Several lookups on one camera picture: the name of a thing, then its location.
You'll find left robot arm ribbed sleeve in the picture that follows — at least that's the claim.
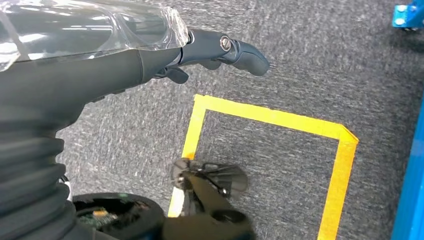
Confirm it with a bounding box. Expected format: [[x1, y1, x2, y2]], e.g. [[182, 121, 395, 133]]
[[0, 112, 117, 240]]

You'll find yellow floor tape outline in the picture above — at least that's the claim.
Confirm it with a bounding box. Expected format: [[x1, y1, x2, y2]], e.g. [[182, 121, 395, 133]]
[[167, 94, 360, 240]]

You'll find blue metal shelf rack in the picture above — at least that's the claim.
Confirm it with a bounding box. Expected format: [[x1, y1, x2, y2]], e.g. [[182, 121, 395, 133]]
[[390, 0, 424, 240]]

